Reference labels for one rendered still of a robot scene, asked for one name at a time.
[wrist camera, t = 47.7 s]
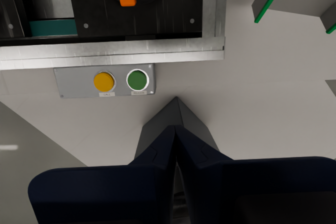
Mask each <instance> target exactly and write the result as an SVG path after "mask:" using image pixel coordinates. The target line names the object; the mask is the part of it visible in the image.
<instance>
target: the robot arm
mask: <svg viewBox="0 0 336 224"><path fill-rule="evenodd" d="M176 159H177V161H176ZM27 193H28V197H29V200H30V203H31V206H32V208H33V211H34V214H35V216H36V219H37V222H38V224H336V160H334V159H331V158H328V157H323V156H302V157H281V158H259V159H238V160H234V159H232V158H230V157H228V156H226V155H225V154H223V153H221V152H219V151H218V150H216V149H214V148H213V147H211V146H210V145H209V144H207V143H206V142H204V141H203V140H202V139H200V138H199V137H197V136H196V135H195V134H193V133H192V132H190V131H189V130H188V129H186V128H185V127H183V126H182V125H180V124H179V125H168V126H167V127H166V128H165V129H164V130H163V131H162V132H161V133H160V134H159V135H158V137H157V138H156V139H155V140H154V141H153V142H152V143H151V144H150V145H149V146H148V147H147V148H146V149H145V150H144V151H143V152H142V153H141V154H140V155H139V156H138V157H136V158H135V159H134V160H133V161H132V162H130V163H129V164H128V165H109V166H88V167H66V168H54V169H49V170H47V171H44V172H42V173H40V174H38V175H37V176H35V177H34V178H33V179H32V180H31V182H30V183H29V185H28V189H27Z"/></svg>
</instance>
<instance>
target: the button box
mask: <svg viewBox="0 0 336 224"><path fill-rule="evenodd" d="M134 71H140V72H142V73H144V74H145V76H146V78H147V83H146V86H145V87H144V88H143V89H141V90H134V89H132V88H131V87H130V86H129V85H128V76H129V75H130V74H131V73H132V72H134ZM53 72H54V76H55V80H56V84H57V88H58V92H59V96H60V98H61V99H75V98H96V97H117V96H139V95H154V94H155V92H156V87H157V86H156V71H155V63H154V62H153V63H131V64H110V65H88V66H66V67H54V68H53ZM100 73H108V74H110V75H111V76H112V77H113V80H114V86H113V88H112V89H111V90H109V91H106V92H103V91H100V90H98V89H97V88H96V87H95V85H94V78H95V76H96V75H98V74H100Z"/></svg>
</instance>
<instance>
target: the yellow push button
mask: <svg viewBox="0 0 336 224"><path fill-rule="evenodd" d="M93 82H94V86H95V87H96V88H97V89H98V90H99V91H101V92H108V91H109V90H111V89H112V88H113V86H114V79H113V77H112V76H111V75H110V74H108V73H106V72H102V73H99V74H97V75H96V76H95V78H94V81H93Z"/></svg>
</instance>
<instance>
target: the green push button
mask: <svg viewBox="0 0 336 224"><path fill-rule="evenodd" d="M127 83H128V85H129V86H130V87H131V88H132V89H133V90H137V91H138V90H142V89H143V88H144V87H145V86H146V84H147V77H146V75H145V74H144V73H143V72H141V71H133V72H132V73H131V74H130V75H129V76H128V78H127Z"/></svg>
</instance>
